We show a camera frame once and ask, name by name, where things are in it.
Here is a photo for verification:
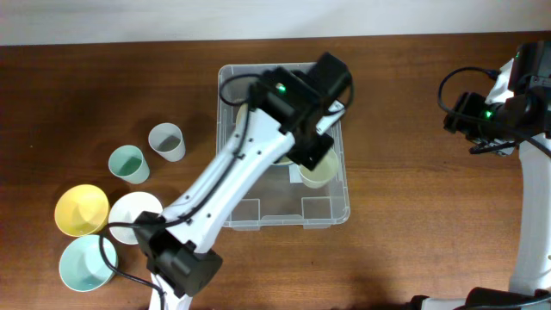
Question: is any cream plastic cup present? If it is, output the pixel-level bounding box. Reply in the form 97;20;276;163
299;148;339;189

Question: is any cream plate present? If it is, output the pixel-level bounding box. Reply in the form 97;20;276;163
235;103;293;166

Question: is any grey plastic cup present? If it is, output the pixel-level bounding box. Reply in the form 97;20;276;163
148;122;186;162

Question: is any mint green plastic cup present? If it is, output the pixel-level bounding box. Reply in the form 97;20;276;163
108;145;150;184

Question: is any white small bowl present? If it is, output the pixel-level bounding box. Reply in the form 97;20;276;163
108;191;163;245

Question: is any yellow small bowl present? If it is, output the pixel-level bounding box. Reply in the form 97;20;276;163
54;184;110;237

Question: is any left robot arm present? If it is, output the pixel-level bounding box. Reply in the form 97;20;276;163
132;63;354;309

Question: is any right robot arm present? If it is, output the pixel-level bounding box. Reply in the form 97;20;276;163
405;40;550;310

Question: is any white label in container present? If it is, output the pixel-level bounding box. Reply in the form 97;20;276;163
288;164;302;183

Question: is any clear plastic storage container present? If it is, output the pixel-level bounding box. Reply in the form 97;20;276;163
216;63;350;231

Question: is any light blue small bowl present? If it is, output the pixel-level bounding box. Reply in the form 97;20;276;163
59;235;115;292

